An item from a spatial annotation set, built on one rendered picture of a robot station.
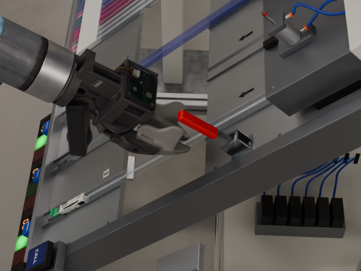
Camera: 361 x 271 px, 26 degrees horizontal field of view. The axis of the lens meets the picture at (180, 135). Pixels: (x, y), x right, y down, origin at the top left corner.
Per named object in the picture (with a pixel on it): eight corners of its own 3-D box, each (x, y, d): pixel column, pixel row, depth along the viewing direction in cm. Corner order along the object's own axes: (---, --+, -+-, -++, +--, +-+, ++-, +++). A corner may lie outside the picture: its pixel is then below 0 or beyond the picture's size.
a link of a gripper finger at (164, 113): (209, 125, 110) (154, 101, 106) (184, 144, 114) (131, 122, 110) (208, 107, 112) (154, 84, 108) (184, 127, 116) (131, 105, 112)
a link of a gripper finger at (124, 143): (159, 158, 107) (105, 130, 104) (153, 163, 108) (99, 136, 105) (163, 132, 110) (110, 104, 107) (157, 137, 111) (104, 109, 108)
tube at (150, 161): (56, 219, 130) (51, 216, 129) (58, 212, 131) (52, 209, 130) (301, 86, 101) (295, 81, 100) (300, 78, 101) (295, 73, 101)
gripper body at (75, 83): (159, 118, 102) (79, 80, 97) (124, 149, 108) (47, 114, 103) (163, 75, 107) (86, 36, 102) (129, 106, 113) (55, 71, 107)
